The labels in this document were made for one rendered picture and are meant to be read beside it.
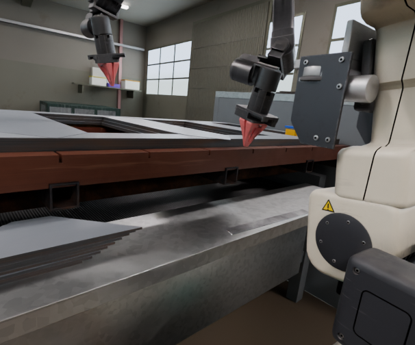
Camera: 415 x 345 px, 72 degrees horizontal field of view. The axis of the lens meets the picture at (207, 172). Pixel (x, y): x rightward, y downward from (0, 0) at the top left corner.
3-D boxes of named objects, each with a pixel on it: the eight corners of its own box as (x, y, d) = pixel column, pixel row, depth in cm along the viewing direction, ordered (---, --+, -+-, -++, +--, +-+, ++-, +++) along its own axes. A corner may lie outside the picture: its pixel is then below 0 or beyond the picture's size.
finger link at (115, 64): (94, 87, 95) (87, 57, 91) (114, 85, 99) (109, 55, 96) (103, 88, 90) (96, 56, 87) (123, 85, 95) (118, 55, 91)
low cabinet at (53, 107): (103, 128, 868) (103, 105, 853) (120, 135, 749) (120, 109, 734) (40, 125, 771) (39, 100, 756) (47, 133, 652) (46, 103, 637)
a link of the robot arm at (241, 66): (292, 38, 67) (294, 64, 75) (250, 29, 73) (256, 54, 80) (265, 77, 65) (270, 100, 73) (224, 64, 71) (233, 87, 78)
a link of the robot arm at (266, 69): (278, 66, 66) (287, 69, 70) (253, 59, 69) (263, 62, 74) (268, 96, 68) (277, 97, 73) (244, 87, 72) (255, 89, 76)
